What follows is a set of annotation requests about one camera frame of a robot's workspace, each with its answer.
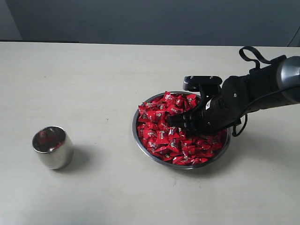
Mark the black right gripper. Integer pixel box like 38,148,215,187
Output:
166,93,241,135

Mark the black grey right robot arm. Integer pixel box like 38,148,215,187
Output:
167,55,300,135

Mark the pile of red candies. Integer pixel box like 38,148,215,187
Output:
136,91,223,165

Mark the steel bowl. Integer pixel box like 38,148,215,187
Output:
132,91,232,170

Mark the steel cup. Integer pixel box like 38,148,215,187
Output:
32,126,74,170

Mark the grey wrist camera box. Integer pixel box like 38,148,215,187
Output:
183,75,223,93

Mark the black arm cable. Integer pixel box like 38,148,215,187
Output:
231,46,300,138

